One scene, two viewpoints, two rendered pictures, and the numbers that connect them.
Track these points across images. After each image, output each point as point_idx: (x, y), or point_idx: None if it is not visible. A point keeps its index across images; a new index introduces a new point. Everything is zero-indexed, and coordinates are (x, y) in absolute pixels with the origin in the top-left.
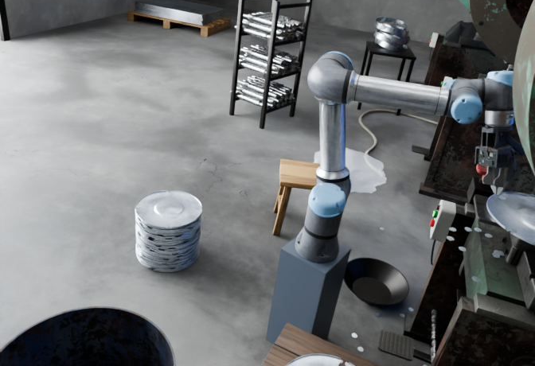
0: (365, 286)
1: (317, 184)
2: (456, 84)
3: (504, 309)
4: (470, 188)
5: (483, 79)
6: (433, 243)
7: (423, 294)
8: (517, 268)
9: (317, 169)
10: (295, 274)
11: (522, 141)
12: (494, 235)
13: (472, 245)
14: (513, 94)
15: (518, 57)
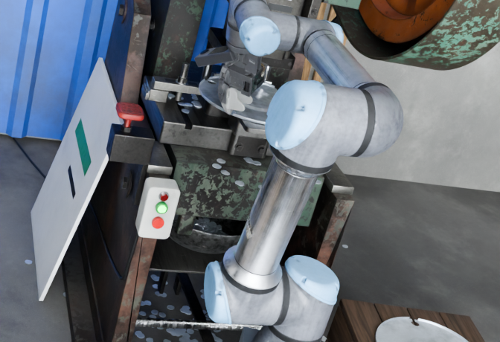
0: None
1: (268, 300)
2: (276, 22)
3: (338, 174)
4: (129, 149)
5: None
6: (133, 250)
7: (137, 315)
8: (265, 155)
9: (263, 285)
10: None
11: (469, 27)
12: (214, 157)
13: (209, 187)
14: None
15: None
